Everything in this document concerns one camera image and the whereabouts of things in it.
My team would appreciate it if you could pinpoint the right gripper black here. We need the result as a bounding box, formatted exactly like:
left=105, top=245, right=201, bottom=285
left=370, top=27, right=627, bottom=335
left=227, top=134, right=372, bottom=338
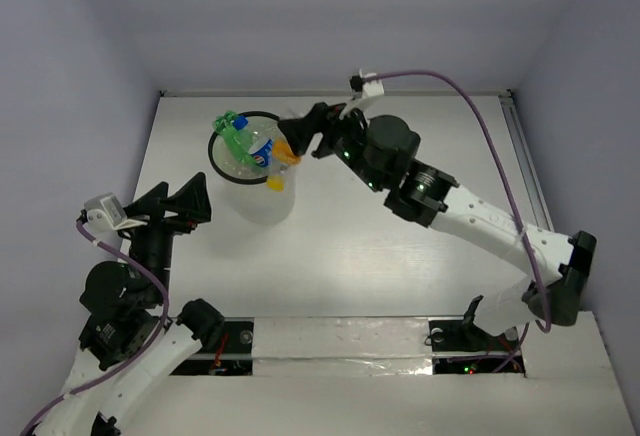
left=281, top=97, right=386, bottom=192

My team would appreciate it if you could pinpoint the orange label bottle yellow cap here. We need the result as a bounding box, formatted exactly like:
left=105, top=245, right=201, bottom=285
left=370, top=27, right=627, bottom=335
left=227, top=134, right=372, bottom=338
left=266, top=138, right=301, bottom=192

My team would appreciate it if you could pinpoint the blue label bottle blue cap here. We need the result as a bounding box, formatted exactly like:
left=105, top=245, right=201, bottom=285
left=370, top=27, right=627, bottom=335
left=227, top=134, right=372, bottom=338
left=232, top=115, right=273, bottom=168

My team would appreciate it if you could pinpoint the green plastic bottle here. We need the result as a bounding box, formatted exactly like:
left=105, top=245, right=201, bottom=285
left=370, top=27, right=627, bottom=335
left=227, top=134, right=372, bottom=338
left=214, top=111, right=240, bottom=163

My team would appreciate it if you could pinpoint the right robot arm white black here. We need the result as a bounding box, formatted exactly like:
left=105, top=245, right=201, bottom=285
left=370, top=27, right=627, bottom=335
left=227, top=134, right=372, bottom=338
left=278, top=103, right=596, bottom=348

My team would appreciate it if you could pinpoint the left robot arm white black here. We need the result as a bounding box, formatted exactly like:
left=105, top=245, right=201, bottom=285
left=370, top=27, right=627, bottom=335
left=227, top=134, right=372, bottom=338
left=22, top=172, right=225, bottom=435

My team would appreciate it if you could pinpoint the white cylindrical bin black rim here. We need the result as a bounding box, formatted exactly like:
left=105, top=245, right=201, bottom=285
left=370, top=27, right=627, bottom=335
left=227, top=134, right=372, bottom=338
left=208, top=111, right=297, bottom=225

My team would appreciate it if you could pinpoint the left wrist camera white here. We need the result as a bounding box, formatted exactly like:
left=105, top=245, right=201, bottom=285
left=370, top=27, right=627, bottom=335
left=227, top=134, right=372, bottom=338
left=83, top=193, right=146, bottom=233

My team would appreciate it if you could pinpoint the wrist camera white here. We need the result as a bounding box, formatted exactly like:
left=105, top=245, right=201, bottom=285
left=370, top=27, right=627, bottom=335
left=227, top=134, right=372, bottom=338
left=339, top=71, right=385, bottom=118
left=83, top=193, right=146, bottom=233

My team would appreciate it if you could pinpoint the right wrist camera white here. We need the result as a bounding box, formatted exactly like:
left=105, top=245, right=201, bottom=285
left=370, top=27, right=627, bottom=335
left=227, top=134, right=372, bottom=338
left=339, top=71, right=385, bottom=118

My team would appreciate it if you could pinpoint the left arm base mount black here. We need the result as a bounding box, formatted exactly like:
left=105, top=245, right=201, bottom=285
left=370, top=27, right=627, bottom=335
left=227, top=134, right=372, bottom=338
left=171, top=318, right=254, bottom=376

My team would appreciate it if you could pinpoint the aluminium rail right edge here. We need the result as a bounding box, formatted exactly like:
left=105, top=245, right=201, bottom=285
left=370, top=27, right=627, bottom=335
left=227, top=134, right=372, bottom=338
left=499, top=89, right=581, bottom=312

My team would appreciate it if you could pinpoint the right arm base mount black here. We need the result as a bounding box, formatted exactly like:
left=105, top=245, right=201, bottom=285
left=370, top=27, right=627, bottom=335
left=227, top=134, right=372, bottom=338
left=423, top=296, right=526, bottom=375

